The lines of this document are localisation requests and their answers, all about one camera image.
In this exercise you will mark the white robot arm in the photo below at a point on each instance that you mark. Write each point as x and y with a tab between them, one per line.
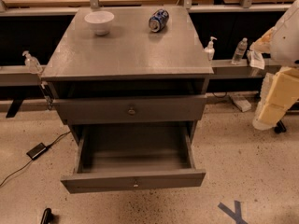
281	41

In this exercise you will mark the grey wooden drawer cabinet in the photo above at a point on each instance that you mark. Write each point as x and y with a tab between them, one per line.
130	42

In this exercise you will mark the black caster leg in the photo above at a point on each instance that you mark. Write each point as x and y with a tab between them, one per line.
280	127

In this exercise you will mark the grey drawer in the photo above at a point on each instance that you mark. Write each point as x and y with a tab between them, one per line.
114	157
130	109

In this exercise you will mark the black power adapter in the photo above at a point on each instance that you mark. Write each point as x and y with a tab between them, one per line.
36	151

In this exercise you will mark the blue soda can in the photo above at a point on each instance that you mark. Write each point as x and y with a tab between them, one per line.
158	20

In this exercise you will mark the black object bottom edge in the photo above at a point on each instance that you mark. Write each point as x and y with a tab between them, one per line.
47	217

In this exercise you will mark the grey metal rail shelf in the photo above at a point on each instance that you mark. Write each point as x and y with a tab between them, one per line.
216	69

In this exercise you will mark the clear plastic water bottle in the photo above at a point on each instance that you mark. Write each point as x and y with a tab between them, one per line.
240	51

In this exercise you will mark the clear pump bottle left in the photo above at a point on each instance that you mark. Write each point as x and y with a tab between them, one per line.
32	63

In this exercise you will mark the white block on floor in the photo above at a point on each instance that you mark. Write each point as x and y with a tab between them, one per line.
241	102

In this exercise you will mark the grey top drawer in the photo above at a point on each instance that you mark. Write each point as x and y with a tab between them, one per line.
130	109

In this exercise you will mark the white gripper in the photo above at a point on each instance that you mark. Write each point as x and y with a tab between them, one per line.
286	42

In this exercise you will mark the crumpled plastic wrapper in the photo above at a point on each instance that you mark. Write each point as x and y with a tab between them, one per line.
255	59

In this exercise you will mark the white pump sanitizer bottle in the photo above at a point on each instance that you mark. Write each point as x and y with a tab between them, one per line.
209	49

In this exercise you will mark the white ceramic bowl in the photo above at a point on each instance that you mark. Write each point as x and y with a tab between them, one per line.
100	22

